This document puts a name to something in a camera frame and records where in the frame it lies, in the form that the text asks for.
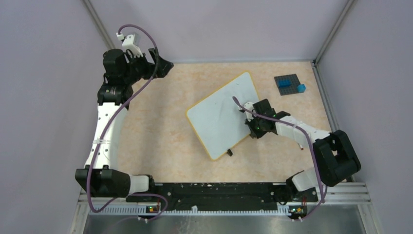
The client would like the aluminium frame rail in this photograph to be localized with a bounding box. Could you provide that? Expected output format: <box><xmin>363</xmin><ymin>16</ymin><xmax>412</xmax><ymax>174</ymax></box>
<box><xmin>70</xmin><ymin>182</ymin><xmax>382</xmax><ymax>234</ymax></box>

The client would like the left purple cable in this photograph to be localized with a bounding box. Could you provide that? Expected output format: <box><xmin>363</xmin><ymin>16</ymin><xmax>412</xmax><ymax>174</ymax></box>
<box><xmin>86</xmin><ymin>23</ymin><xmax>169</xmax><ymax>223</ymax></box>

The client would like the grey lego baseplate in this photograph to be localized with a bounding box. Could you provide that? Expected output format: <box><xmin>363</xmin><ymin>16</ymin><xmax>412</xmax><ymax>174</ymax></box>
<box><xmin>274</xmin><ymin>74</ymin><xmax>301</xmax><ymax>96</ymax></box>

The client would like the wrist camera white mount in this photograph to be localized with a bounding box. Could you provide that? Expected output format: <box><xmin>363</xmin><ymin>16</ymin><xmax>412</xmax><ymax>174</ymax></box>
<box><xmin>116</xmin><ymin>33</ymin><xmax>144</xmax><ymax>58</ymax></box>
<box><xmin>238</xmin><ymin>101</ymin><xmax>255</xmax><ymax>119</ymax></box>

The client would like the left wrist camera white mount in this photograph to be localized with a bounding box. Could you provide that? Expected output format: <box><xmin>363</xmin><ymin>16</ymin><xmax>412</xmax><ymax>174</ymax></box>
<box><xmin>116</xmin><ymin>33</ymin><xmax>144</xmax><ymax>58</ymax></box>

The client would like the yellow-framed whiteboard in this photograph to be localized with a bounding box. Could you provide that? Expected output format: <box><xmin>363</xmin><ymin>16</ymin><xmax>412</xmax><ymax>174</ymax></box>
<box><xmin>186</xmin><ymin>72</ymin><xmax>260</xmax><ymax>160</ymax></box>

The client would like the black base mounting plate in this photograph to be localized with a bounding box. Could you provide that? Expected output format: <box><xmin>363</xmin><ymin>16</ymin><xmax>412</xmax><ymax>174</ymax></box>
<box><xmin>126</xmin><ymin>182</ymin><xmax>319</xmax><ymax>211</ymax></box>

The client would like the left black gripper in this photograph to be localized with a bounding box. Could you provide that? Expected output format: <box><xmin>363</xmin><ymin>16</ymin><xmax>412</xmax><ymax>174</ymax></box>
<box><xmin>123</xmin><ymin>47</ymin><xmax>173</xmax><ymax>84</ymax></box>

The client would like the dark blue lego brick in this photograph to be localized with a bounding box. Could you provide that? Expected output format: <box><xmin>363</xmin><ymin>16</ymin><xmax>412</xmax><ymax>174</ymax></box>
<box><xmin>278</xmin><ymin>79</ymin><xmax>292</xmax><ymax>88</ymax></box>

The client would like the light blue lego brick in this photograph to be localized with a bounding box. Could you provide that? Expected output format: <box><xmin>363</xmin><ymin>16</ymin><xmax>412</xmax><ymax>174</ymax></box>
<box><xmin>297</xmin><ymin>84</ymin><xmax>306</xmax><ymax>93</ymax></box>

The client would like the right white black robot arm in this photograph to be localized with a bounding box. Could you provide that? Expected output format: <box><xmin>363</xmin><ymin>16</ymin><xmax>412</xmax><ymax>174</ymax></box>
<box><xmin>238</xmin><ymin>99</ymin><xmax>361</xmax><ymax>201</ymax></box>

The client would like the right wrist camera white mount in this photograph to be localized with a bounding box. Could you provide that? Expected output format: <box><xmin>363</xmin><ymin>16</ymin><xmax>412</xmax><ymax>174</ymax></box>
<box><xmin>238</xmin><ymin>101</ymin><xmax>255</xmax><ymax>119</ymax></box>

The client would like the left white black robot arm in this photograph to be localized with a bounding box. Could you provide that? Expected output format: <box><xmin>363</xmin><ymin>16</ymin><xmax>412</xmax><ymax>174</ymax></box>
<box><xmin>75</xmin><ymin>47</ymin><xmax>174</xmax><ymax>202</ymax></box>

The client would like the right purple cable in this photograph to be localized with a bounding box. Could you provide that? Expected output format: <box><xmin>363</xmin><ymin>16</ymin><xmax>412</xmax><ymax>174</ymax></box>
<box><xmin>232</xmin><ymin>96</ymin><xmax>328</xmax><ymax>221</ymax></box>

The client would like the purple cable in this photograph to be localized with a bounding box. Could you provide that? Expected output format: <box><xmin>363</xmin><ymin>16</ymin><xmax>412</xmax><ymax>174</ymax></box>
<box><xmin>86</xmin><ymin>23</ymin><xmax>169</xmax><ymax>223</ymax></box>
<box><xmin>232</xmin><ymin>96</ymin><xmax>328</xmax><ymax>221</ymax></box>

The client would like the white cable duct strip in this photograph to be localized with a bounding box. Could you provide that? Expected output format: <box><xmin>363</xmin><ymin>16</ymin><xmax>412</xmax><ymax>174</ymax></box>
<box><xmin>90</xmin><ymin>205</ymin><xmax>291</xmax><ymax>216</ymax></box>

